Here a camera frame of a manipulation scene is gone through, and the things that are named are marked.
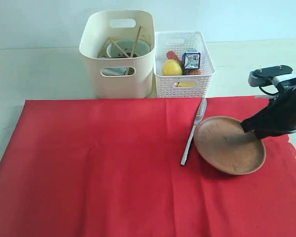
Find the brown wooden plate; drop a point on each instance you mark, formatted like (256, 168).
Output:
(223, 144)

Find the orange cheese wedge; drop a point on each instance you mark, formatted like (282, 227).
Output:
(186, 84)

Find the white ceramic bowl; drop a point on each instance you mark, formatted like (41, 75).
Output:
(142, 48)

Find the blue white milk carton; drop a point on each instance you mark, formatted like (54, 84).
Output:
(191, 59)

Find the yellow lemon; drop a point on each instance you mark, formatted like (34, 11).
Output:
(172, 67)

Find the silver table knife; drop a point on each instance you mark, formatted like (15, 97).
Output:
(198, 118)

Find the orange carrot piece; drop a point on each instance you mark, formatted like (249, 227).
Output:
(188, 72)

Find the stainless steel cup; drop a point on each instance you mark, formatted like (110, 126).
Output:
(112, 71)

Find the red sausage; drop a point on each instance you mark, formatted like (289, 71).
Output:
(173, 56)

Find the white woven plastic basket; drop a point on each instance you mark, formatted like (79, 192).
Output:
(179, 42)

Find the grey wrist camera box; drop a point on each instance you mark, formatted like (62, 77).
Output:
(281, 77)

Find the red table cloth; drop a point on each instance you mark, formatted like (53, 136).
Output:
(111, 168)

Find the cream plastic bin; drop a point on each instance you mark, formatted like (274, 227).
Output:
(120, 25)

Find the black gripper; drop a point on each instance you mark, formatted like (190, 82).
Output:
(279, 118)

